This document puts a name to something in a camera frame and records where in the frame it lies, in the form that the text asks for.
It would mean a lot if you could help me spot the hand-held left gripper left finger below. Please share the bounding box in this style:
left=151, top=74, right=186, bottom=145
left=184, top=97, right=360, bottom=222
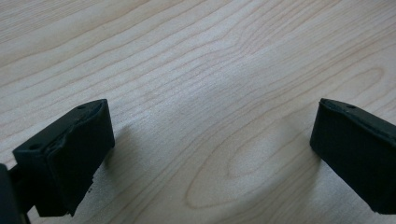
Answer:
left=12, top=98, right=116, bottom=217

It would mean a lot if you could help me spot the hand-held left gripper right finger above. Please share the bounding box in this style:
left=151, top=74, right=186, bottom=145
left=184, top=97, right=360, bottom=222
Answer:
left=309, top=97, right=396, bottom=215

